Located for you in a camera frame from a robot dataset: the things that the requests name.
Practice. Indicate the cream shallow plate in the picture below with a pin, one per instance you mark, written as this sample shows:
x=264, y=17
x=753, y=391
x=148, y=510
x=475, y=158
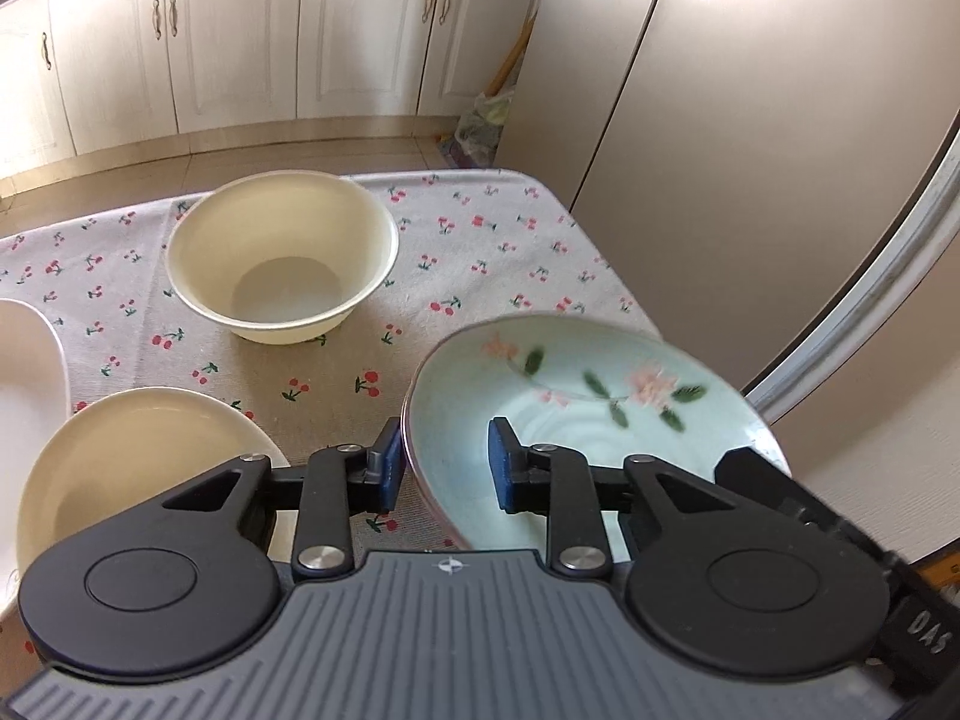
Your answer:
x=135, y=435

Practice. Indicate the cream kitchen cabinet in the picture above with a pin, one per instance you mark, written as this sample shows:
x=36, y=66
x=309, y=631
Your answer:
x=240, y=52

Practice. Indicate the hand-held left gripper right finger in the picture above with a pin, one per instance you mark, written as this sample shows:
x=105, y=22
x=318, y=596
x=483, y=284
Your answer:
x=501, y=469

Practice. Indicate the beige refrigerator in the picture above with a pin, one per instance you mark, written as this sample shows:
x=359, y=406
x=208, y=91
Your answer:
x=750, y=165

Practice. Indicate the white deep plate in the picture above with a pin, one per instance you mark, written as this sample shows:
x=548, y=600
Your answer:
x=22, y=390

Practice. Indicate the large cream bowl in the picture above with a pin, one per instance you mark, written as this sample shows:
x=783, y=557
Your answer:
x=225, y=240

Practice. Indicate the wooden stick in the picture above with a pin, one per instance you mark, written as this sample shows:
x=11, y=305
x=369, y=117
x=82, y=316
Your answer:
x=514, y=52

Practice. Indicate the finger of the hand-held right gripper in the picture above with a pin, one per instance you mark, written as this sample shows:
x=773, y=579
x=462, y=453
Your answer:
x=765, y=472

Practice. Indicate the clear plastic bag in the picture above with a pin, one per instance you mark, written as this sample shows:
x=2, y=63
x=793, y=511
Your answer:
x=484, y=127

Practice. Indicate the green floral plate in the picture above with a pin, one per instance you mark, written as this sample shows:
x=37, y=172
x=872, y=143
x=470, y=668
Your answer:
x=570, y=420

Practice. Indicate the cherry print tablecloth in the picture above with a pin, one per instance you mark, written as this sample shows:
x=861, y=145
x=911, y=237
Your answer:
x=450, y=262

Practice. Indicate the white sliding door frame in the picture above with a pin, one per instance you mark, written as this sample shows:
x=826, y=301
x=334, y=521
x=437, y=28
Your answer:
x=862, y=285

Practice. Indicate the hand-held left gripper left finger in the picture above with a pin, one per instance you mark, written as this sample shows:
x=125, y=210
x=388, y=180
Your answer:
x=391, y=472

